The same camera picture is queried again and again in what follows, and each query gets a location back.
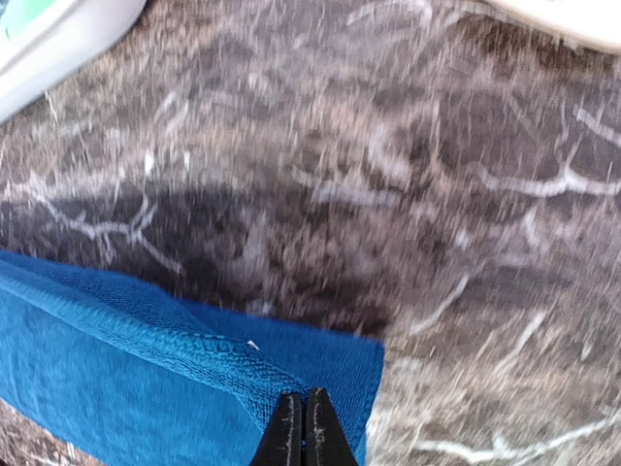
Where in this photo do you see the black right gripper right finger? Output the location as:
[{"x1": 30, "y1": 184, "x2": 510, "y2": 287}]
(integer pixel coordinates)
[{"x1": 305, "y1": 388, "x2": 358, "y2": 466}]

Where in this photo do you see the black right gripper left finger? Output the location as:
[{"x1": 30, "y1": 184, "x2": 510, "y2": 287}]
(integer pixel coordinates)
[{"x1": 250, "y1": 393, "x2": 304, "y2": 466}]

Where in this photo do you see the dark blue towel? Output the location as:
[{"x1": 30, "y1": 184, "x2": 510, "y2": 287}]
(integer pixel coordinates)
[{"x1": 1, "y1": 252, "x2": 384, "y2": 465}]

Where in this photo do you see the white plastic basin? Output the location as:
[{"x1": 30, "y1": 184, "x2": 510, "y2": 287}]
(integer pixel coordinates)
[{"x1": 1, "y1": 0, "x2": 147, "y2": 122}]

